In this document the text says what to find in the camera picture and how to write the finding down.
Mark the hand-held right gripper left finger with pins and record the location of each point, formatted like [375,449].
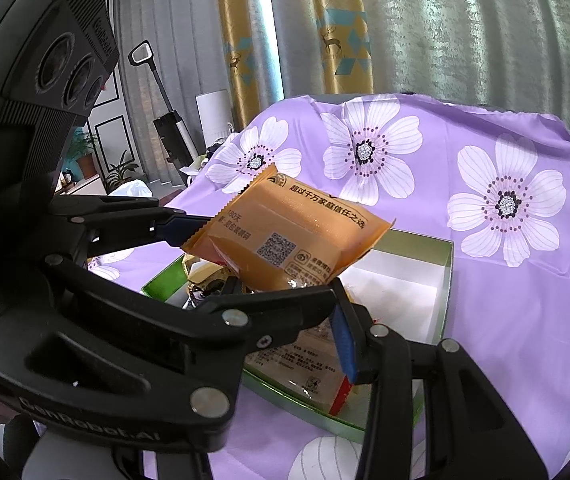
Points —
[165,467]

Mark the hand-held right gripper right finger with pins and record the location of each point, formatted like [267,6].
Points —
[346,346]

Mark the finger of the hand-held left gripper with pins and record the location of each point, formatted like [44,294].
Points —
[185,228]
[265,320]

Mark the beige red-edged snack packet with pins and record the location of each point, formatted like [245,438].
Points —
[305,361]

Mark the packets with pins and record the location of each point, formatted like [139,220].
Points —
[205,275]

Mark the green cardboard box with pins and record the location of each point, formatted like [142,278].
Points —
[400,280]

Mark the orange snack packet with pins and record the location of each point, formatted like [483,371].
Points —
[290,230]

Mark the potted green plant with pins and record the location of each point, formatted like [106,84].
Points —
[120,171]
[85,154]

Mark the white red-print plastic bag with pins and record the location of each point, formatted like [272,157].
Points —
[132,189]

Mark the upright vacuum cleaner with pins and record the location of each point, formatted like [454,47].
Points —
[170,135]

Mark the white air purifier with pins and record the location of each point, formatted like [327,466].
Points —
[212,116]

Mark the purple floral cloth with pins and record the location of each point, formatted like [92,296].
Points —
[490,285]

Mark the grey curtain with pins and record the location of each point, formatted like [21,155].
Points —
[180,35]
[465,25]

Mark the gold deer-print curtain strip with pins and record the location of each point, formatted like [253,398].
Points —
[247,35]
[340,25]

